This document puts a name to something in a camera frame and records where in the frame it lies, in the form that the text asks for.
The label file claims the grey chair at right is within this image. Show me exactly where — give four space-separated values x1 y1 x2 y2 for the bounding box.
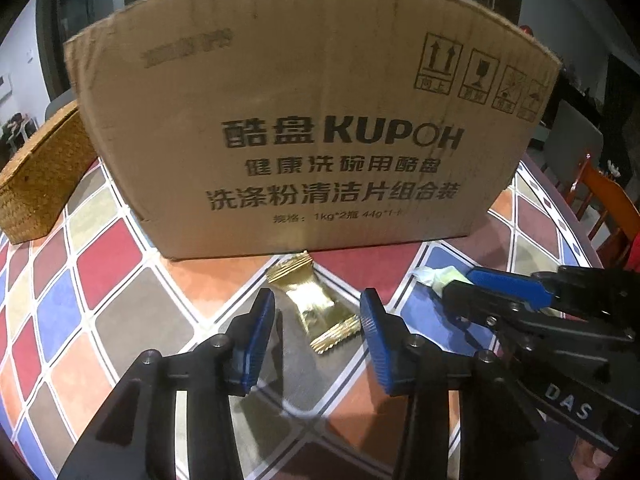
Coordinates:
544 101 603 191

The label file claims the white shoe rack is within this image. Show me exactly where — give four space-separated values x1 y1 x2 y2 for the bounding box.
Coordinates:
1 113 38 155

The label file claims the gold candy packet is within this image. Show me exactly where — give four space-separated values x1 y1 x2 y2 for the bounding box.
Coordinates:
267 252 361 354

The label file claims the brown cardboard box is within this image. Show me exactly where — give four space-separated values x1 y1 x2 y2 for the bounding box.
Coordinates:
64 0 561 260

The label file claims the red wooden chair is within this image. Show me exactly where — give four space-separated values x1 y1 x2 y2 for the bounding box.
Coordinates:
564 154 639 269

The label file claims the colourful diamond pattern tablecloth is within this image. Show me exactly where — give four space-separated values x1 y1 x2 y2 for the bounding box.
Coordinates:
1 162 599 479

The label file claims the pale green candy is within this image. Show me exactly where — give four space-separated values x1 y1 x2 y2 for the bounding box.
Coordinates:
411 266 471 298

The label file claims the woven wicker basket box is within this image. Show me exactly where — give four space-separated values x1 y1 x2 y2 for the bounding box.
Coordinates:
0 100 98 245

